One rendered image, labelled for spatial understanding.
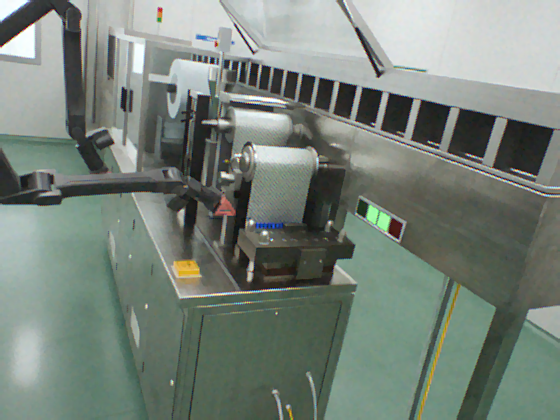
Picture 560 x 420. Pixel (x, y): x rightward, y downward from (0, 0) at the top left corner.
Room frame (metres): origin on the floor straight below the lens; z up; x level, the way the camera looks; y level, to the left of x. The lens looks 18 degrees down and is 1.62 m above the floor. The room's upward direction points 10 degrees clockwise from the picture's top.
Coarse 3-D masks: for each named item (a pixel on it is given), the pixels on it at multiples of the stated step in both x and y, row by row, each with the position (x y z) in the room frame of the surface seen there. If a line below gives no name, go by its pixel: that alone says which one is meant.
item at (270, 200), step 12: (264, 180) 1.58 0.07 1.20; (276, 180) 1.61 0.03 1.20; (288, 180) 1.63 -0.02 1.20; (252, 192) 1.56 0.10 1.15; (264, 192) 1.59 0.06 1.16; (276, 192) 1.61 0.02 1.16; (288, 192) 1.63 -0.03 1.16; (300, 192) 1.66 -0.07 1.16; (252, 204) 1.57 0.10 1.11; (264, 204) 1.59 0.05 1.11; (276, 204) 1.61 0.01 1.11; (288, 204) 1.64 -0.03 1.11; (300, 204) 1.66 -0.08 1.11; (252, 216) 1.57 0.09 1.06; (264, 216) 1.59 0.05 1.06; (276, 216) 1.62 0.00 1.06; (288, 216) 1.64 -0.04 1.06; (300, 216) 1.67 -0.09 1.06
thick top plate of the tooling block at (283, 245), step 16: (240, 240) 1.49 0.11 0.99; (256, 240) 1.43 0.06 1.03; (272, 240) 1.45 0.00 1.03; (288, 240) 1.48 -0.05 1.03; (304, 240) 1.51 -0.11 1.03; (320, 240) 1.53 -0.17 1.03; (336, 240) 1.57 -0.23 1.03; (256, 256) 1.37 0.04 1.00; (272, 256) 1.40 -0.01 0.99; (288, 256) 1.43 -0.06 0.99; (336, 256) 1.52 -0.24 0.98; (352, 256) 1.56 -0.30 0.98
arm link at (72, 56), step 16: (64, 32) 1.53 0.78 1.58; (80, 32) 1.56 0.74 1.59; (64, 48) 1.54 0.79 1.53; (80, 48) 1.57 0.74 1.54; (64, 64) 1.55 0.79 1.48; (80, 64) 1.57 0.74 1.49; (64, 80) 1.56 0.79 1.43; (80, 80) 1.57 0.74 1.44; (80, 96) 1.57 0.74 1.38; (80, 112) 1.56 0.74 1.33; (80, 128) 1.56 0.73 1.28
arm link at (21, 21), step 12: (36, 0) 1.49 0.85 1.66; (48, 0) 1.50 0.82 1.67; (60, 0) 1.52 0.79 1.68; (24, 12) 1.47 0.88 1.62; (36, 12) 1.49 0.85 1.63; (48, 12) 1.51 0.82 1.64; (60, 12) 1.52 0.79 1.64; (0, 24) 1.43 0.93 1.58; (12, 24) 1.45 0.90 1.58; (24, 24) 1.47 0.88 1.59; (0, 36) 1.43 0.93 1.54; (12, 36) 1.45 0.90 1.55
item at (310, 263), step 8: (304, 248) 1.45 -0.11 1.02; (312, 248) 1.47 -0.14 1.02; (320, 248) 1.48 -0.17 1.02; (304, 256) 1.44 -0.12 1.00; (312, 256) 1.45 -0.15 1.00; (320, 256) 1.47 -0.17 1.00; (304, 264) 1.44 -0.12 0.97; (312, 264) 1.46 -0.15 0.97; (320, 264) 1.47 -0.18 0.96; (296, 272) 1.44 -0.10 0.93; (304, 272) 1.44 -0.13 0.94; (312, 272) 1.46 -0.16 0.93; (320, 272) 1.47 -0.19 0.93
